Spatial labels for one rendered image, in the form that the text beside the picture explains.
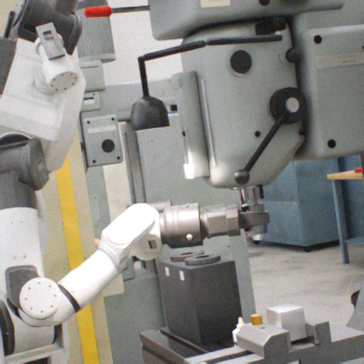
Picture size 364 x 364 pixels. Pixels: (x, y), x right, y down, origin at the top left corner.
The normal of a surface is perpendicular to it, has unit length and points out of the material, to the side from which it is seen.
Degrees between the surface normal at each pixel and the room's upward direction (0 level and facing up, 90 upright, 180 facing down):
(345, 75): 90
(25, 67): 58
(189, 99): 90
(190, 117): 90
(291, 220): 90
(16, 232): 71
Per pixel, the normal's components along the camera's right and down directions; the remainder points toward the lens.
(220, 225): -0.07, 0.07
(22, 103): 0.36, -0.54
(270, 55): 0.36, 0.00
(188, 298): -0.92, 0.15
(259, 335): -0.71, -0.65
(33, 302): 0.21, -0.31
